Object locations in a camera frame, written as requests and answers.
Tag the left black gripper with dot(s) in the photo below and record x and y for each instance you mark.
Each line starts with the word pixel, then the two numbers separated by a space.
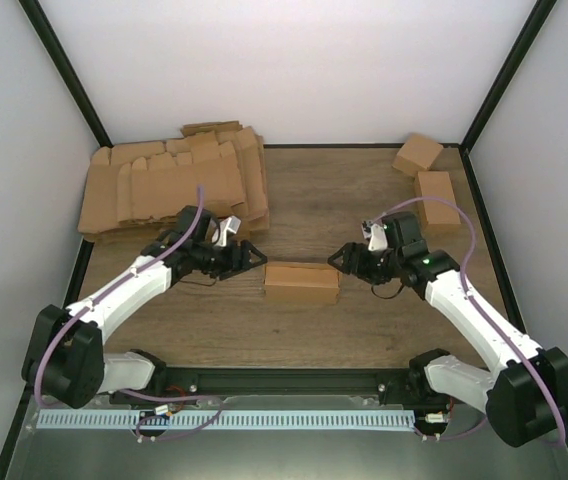
pixel 241 264

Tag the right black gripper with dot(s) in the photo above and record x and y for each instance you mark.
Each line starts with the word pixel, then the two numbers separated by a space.
pixel 355 267

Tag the cardboard box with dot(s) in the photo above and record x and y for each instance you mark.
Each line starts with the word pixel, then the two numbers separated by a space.
pixel 301 283
pixel 437 215
pixel 417 154

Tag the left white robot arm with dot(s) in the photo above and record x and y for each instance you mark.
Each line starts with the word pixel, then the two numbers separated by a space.
pixel 65 357

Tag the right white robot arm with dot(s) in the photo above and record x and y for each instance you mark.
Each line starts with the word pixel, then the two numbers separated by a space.
pixel 523 388

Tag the stack of flat cardboard blanks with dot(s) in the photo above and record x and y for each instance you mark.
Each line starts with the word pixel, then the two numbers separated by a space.
pixel 132 184

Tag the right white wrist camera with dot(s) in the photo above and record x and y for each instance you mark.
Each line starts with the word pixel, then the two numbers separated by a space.
pixel 375 236

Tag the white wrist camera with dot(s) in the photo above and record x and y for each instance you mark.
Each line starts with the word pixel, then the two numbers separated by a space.
pixel 375 236
pixel 225 230

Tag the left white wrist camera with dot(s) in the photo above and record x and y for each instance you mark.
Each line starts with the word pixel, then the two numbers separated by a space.
pixel 225 230

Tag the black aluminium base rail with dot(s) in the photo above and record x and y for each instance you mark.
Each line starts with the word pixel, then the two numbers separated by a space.
pixel 390 386

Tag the light blue slotted cable duct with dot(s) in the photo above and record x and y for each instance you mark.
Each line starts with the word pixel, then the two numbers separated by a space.
pixel 365 420

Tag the black frame post right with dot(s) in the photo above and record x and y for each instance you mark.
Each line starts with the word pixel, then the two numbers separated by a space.
pixel 524 41

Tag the black frame post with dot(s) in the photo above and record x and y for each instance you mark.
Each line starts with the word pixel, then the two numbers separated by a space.
pixel 55 50
pixel 524 41

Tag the black frame post left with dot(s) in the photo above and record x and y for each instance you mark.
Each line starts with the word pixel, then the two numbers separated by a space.
pixel 55 50

